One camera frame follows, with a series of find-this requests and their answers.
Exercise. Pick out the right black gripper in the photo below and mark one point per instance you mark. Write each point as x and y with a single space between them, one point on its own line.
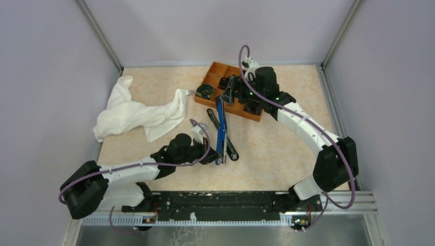
229 95

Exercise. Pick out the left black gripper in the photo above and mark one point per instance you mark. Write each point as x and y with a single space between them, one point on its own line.
204 148

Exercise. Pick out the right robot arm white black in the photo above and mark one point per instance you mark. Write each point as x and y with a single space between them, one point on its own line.
336 161

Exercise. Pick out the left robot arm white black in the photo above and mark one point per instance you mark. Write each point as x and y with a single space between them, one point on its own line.
93 187

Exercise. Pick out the black rolled tape red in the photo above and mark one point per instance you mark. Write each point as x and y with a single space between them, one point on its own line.
225 83

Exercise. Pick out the orange compartment tray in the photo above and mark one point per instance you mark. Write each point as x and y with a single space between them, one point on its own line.
215 73

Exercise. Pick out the dark rolled tape green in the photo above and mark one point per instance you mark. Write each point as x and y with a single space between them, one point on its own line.
205 91

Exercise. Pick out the white crumpled towel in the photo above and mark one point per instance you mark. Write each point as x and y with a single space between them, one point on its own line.
124 114

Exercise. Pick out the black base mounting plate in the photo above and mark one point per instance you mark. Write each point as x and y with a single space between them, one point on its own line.
223 206

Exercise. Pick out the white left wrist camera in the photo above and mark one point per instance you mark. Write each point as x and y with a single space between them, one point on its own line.
198 132

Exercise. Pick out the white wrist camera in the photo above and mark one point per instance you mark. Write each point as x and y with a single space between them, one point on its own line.
250 66
198 132

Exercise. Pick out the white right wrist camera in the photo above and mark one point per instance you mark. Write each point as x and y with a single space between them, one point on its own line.
250 66

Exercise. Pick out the aluminium frame rail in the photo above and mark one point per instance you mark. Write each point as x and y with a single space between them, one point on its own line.
364 204

